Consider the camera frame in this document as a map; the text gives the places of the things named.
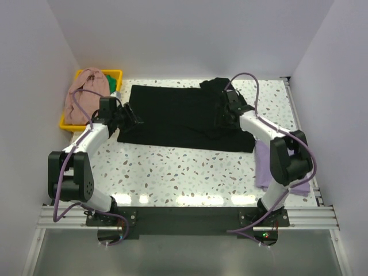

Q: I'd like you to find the black t shirt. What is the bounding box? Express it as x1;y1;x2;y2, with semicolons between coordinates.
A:
117;78;255;153

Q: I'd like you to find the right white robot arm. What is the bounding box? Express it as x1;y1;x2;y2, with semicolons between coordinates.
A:
216;90;313;226

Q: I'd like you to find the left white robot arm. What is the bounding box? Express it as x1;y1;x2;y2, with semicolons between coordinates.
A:
48;97;142;225

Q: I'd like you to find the green t shirt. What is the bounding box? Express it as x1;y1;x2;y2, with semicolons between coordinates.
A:
105;75;117;94

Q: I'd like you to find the pink t shirt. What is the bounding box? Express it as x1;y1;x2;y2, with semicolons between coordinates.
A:
64;67;110;125

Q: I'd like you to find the folded purple t shirt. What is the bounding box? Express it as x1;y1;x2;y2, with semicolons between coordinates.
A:
254;140;310;197

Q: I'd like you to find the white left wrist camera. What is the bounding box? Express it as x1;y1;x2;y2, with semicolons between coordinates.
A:
110;91;121;99

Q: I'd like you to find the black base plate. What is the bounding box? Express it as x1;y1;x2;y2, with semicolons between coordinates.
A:
84;207;290;245

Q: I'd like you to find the aluminium front rail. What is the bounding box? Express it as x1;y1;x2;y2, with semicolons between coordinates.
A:
36;206;339;231

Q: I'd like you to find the aluminium rail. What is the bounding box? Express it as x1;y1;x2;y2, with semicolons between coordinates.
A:
36;206;339;231
280;75;325;206

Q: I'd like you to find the aluminium right side rail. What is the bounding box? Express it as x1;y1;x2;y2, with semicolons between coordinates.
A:
280;75;325;206

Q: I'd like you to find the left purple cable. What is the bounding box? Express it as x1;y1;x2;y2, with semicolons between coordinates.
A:
53;89;127;247

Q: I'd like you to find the purple cable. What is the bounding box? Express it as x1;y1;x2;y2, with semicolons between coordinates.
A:
53;89;127;247
224;72;319;239

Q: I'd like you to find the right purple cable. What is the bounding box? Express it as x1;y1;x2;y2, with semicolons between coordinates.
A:
224;72;319;239

